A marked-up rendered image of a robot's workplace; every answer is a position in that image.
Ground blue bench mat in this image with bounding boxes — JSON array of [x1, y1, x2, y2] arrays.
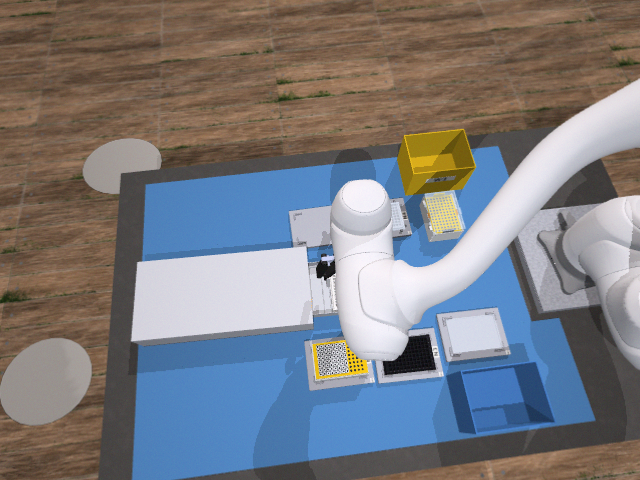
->
[[132, 146, 596, 480]]

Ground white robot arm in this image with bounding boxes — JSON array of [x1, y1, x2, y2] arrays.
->
[[330, 79, 640, 370]]

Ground yellow open-top bin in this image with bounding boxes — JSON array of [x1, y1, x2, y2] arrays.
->
[[397, 129, 476, 196]]

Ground blue open-top bin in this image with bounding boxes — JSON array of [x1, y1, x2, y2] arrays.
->
[[446, 361, 556, 434]]

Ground black multi-well plate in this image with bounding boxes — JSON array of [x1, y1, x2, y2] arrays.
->
[[383, 335, 436, 375]]

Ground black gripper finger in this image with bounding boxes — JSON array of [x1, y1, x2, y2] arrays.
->
[[316, 254, 335, 287]]

